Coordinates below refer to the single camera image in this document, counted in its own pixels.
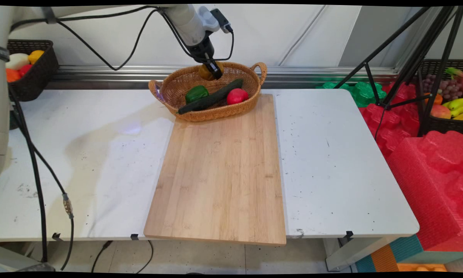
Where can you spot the peach coloured toy fruit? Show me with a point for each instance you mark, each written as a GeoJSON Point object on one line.
{"type": "Point", "coordinates": [440, 112]}

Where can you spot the red foam packing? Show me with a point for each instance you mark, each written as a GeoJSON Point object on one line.
{"type": "Point", "coordinates": [428, 185]}

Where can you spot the orange toy fruit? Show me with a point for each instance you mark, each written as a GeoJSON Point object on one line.
{"type": "Point", "coordinates": [12, 75]}

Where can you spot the small red toy fruit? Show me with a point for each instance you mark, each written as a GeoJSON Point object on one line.
{"type": "Point", "coordinates": [25, 69]}

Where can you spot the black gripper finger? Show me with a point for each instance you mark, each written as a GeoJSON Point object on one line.
{"type": "Point", "coordinates": [207, 61]}
{"type": "Point", "coordinates": [216, 71]}

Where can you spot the wooden cutting board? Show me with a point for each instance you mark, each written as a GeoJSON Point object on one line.
{"type": "Point", "coordinates": [223, 181]}

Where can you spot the dark green round device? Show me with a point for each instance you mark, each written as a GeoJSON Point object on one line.
{"type": "Point", "coordinates": [13, 120]}

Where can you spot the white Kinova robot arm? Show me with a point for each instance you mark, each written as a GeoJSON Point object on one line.
{"type": "Point", "coordinates": [2, 127]}

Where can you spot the green bell pepper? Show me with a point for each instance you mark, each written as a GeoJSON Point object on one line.
{"type": "Point", "coordinates": [196, 94]}

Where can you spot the black tripod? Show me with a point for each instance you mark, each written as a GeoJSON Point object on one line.
{"type": "Point", "coordinates": [420, 58]}

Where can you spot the black woven basket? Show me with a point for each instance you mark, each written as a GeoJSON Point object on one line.
{"type": "Point", "coordinates": [36, 79]}

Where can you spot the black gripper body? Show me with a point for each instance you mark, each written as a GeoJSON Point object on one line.
{"type": "Point", "coordinates": [202, 49]}

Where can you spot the purple toy grapes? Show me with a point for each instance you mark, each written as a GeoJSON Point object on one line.
{"type": "Point", "coordinates": [449, 88]}

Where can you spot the yellow toy bananas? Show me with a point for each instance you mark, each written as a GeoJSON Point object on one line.
{"type": "Point", "coordinates": [457, 104]}

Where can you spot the brown potato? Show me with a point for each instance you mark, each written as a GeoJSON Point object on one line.
{"type": "Point", "coordinates": [205, 72]}

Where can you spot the red tomato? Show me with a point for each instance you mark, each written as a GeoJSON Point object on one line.
{"type": "Point", "coordinates": [237, 96]}

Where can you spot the metal wall rail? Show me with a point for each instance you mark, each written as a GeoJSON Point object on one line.
{"type": "Point", "coordinates": [312, 73]}

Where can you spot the dark green cucumber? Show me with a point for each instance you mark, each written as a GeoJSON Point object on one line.
{"type": "Point", "coordinates": [208, 100]}

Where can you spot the white toy vegetable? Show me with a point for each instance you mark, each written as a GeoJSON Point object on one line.
{"type": "Point", "coordinates": [17, 61]}

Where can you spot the yellow toy fruit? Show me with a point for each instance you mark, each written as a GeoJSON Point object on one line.
{"type": "Point", "coordinates": [36, 56]}

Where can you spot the green foam packing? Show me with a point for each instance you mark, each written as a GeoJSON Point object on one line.
{"type": "Point", "coordinates": [364, 94]}

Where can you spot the white table leg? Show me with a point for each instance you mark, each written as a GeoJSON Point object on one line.
{"type": "Point", "coordinates": [351, 253]}

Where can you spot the black crate with fruit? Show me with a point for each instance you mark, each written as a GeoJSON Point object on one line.
{"type": "Point", "coordinates": [441, 125]}

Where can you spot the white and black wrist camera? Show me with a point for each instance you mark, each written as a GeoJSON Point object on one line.
{"type": "Point", "coordinates": [214, 18]}

